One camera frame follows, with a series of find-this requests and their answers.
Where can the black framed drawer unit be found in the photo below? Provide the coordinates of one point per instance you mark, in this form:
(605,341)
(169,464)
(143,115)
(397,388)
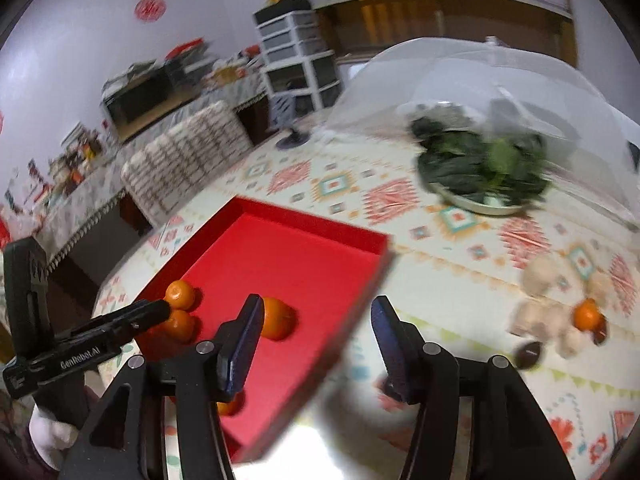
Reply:
(290,30)

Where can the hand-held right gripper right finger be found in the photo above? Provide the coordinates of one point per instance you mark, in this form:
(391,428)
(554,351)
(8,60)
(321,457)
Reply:
(390,350)

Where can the tangerine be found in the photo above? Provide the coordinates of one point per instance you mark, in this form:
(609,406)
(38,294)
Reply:
(230,406)
(181,327)
(180,294)
(586,316)
(277,318)

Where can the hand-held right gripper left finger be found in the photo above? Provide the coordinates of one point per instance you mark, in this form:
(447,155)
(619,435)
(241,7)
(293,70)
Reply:
(244,347)

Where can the white mesh food cover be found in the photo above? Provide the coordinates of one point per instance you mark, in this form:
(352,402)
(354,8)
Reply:
(450,75)

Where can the red tray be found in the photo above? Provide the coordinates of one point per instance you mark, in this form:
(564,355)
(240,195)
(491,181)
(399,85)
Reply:
(310,260)

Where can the red round wall decoration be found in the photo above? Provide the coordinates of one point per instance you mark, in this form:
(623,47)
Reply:
(150,8)

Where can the chair with patterned cover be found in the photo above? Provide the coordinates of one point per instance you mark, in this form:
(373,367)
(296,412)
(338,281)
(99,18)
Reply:
(190,155)

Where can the plate of green vegetables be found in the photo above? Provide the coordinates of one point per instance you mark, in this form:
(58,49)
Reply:
(465,165)

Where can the person's left hand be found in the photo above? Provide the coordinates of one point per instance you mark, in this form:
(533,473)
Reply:
(47,435)

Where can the beige round food piece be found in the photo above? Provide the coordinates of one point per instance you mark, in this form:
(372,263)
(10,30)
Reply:
(537,317)
(540,272)
(600,285)
(570,342)

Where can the cloth-covered sideboard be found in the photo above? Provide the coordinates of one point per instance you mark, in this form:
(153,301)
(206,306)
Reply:
(85,195)

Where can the patterned tablecloth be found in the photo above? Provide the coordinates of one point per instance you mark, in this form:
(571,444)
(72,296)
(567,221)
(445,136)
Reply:
(325,200)

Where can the small desk fan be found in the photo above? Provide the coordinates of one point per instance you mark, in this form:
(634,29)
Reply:
(292,139)

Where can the brown wooden cabinet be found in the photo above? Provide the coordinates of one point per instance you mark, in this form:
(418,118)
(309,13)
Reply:
(450,25)

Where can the red jujube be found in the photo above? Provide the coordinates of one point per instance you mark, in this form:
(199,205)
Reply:
(529,355)
(600,335)

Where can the white plastic drawer unit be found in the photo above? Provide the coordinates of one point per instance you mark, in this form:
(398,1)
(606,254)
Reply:
(305,80)

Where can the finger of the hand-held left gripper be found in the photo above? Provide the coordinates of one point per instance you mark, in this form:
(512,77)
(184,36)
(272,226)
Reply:
(135,317)

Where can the white plate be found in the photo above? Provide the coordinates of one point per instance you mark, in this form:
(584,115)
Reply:
(495,207)

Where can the microwave oven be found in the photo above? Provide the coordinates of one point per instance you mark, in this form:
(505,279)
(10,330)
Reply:
(140,102)

